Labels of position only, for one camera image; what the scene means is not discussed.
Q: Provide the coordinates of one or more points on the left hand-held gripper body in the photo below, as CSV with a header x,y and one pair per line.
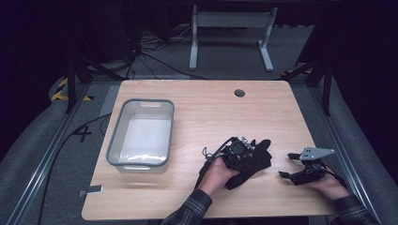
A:
x,y
236,153

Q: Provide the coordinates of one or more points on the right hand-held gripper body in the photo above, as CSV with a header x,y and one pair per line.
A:
x,y
309,175

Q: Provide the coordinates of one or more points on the person's right hand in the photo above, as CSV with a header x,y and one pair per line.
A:
x,y
333,189

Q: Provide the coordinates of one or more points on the person's left hand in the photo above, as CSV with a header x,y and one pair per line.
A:
x,y
216,176

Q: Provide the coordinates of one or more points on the black metal stand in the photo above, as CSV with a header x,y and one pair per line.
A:
x,y
327,90
71,87

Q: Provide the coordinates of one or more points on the white plastic basin grey rim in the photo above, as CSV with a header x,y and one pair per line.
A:
x,y
147,134

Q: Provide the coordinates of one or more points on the yellow black hazard tape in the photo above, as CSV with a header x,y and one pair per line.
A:
x,y
59,93

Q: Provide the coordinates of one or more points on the aluminium rail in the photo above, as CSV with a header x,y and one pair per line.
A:
x,y
47,162
344,140

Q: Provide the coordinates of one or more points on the grey metal desk frame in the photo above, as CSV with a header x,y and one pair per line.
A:
x,y
231,19

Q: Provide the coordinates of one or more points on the grey metal bracket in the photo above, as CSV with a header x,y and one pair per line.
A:
x,y
94,189

